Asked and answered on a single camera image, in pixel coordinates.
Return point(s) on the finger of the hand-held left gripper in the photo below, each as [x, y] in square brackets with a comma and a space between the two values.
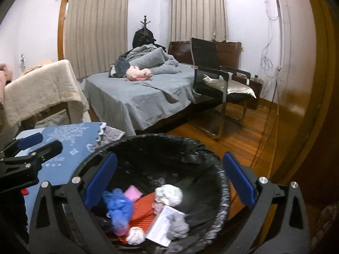
[50, 150]
[31, 140]

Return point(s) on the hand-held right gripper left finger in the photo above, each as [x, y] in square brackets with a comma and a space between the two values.
[102, 180]

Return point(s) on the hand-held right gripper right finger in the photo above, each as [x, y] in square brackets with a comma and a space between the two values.
[239, 180]

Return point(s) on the pink packet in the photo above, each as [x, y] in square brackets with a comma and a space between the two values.
[132, 192]

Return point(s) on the blue plastic bag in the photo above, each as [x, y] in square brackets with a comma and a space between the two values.
[119, 209]

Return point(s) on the orange foam net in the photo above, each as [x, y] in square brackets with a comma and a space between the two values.
[144, 206]

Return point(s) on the black trash bin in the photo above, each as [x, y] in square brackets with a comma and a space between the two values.
[185, 169]

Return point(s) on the white sock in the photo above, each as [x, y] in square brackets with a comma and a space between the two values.
[135, 235]

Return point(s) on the white paper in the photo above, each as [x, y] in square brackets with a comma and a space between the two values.
[169, 194]

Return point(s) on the grey fluff ball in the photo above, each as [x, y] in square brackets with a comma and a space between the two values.
[180, 226]

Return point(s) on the cream cloth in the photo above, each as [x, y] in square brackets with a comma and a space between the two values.
[51, 119]

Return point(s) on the wooden chair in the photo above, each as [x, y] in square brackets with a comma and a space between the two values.
[69, 113]

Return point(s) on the grey quilted mat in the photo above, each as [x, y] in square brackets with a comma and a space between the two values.
[111, 135]

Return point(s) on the beige covered chair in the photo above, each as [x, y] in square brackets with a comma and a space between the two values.
[45, 90]

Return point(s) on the pink padded jacket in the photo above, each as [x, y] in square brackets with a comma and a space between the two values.
[4, 71]

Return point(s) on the dark wooden nightstand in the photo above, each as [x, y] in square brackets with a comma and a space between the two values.
[255, 95]

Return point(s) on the bed with grey sheet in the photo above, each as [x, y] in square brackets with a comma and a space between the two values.
[137, 95]

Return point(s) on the silver cushion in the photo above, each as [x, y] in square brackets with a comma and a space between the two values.
[235, 87]

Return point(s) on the dark clothes pile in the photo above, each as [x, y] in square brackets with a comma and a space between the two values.
[121, 64]

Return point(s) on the pink plush toy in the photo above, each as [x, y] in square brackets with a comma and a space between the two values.
[135, 72]

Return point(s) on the dark wooden headboard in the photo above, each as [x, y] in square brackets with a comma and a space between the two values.
[230, 54]

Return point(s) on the beige curtain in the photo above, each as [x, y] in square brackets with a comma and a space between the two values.
[198, 13]
[95, 31]

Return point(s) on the grey duvet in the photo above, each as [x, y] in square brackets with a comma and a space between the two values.
[153, 58]

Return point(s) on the black mesh chair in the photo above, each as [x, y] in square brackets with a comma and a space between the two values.
[205, 51]

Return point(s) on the wooden coat rack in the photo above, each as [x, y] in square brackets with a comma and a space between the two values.
[143, 35]

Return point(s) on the small grey wall fixture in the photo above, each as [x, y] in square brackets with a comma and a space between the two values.
[23, 60]

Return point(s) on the wooden door frame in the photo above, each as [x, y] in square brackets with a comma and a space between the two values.
[315, 84]

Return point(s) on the wooden window frame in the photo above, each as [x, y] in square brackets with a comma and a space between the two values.
[62, 18]

